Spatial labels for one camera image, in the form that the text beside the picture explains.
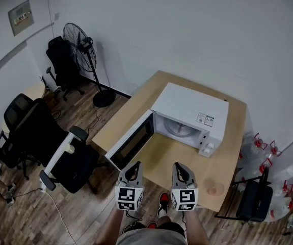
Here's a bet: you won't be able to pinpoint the pile of clear water jugs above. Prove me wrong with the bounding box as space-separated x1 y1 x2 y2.
234 133 293 223

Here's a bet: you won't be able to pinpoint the black folding chair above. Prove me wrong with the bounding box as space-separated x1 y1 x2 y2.
214 166 274 224

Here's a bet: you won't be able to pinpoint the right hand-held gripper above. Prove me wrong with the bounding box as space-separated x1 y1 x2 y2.
170 162 199 212

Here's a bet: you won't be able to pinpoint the white floor cable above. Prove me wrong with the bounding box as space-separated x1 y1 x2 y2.
41 187 78 245

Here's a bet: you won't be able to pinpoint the black fan power cable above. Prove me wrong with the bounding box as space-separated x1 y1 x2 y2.
87 105 100 135

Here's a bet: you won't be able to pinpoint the glass microwave turntable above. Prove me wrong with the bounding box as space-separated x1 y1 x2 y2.
163 116 200 139

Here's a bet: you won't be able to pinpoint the grey wall control panel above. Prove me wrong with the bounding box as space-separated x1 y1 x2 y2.
7 0 35 37

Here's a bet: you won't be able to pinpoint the clear glass cup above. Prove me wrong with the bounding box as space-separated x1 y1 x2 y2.
204 177 225 197

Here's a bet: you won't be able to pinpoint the white microwave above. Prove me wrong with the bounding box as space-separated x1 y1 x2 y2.
104 82 230 172

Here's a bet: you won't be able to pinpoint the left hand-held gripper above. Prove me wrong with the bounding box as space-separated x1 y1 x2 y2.
115 161 145 211

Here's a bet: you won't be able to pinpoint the person's left forearm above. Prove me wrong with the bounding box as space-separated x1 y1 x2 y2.
100 208 127 245

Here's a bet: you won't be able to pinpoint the black mesh office chair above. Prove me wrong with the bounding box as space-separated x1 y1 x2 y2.
0 93 71 181

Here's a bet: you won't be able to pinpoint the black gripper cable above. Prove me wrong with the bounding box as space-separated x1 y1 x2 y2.
121 210 143 234

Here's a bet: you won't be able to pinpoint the person's right forearm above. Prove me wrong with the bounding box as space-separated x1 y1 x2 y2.
183 210 210 245

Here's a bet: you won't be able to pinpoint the person's grey shorts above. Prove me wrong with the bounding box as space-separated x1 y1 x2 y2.
116 227 188 245

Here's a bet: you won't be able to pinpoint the small grey floor device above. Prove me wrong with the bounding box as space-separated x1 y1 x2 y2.
4 184 18 206

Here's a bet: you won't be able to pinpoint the black office chair white frame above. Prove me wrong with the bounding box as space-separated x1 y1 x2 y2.
39 126 101 194

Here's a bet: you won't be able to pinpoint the black high-back office chair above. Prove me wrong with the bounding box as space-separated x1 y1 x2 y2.
46 36 85 102

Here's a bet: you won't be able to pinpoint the black standing fan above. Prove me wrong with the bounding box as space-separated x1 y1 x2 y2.
62 22 116 108

